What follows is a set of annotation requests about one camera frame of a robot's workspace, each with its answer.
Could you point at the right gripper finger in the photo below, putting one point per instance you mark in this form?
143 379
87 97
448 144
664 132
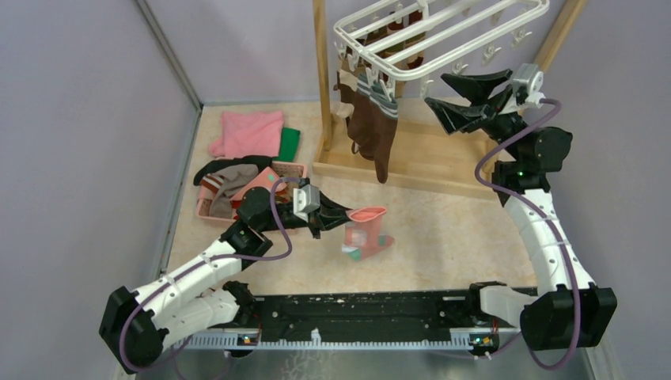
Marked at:
476 88
458 118

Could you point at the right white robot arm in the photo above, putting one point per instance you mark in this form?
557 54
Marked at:
569 310

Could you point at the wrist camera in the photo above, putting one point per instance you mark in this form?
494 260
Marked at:
527 81
305 200

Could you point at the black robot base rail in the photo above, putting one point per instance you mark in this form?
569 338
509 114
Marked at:
410 320

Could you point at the green cloth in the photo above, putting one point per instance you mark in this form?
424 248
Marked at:
289 144

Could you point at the white clip hanger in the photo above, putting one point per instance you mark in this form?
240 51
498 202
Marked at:
413 42

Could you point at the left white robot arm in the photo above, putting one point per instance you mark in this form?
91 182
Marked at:
139 325

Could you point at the pink patterned sock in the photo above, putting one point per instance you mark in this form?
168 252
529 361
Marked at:
265 179
363 237

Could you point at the dark brown grey-cuffed sock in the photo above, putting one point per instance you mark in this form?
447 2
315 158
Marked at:
361 127

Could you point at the brown cream striped sock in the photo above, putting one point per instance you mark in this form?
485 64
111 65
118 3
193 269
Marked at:
347 85

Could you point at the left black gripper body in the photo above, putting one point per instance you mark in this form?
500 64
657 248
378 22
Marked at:
316 222

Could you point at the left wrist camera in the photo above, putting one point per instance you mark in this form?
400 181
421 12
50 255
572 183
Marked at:
305 200

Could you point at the pink towel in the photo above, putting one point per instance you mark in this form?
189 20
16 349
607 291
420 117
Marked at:
245 134

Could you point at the pink plastic basket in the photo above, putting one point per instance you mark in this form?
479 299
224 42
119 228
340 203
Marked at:
283 169

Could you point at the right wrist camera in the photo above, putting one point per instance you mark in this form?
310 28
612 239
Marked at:
527 81

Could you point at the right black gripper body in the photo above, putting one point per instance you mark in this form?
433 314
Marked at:
502 126

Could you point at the grey brown sock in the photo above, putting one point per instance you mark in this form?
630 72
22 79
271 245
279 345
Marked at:
230 181

